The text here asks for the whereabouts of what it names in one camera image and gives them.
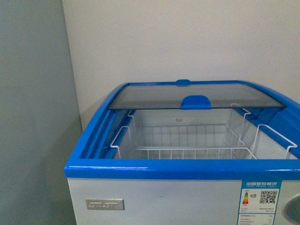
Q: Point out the sliding glass freezer lid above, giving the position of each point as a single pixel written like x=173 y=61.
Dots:
x=193 y=97

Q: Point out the white wire freezer basket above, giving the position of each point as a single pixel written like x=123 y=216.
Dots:
x=231 y=133

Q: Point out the white chest freezer blue rim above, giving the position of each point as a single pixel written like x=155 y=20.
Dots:
x=109 y=191

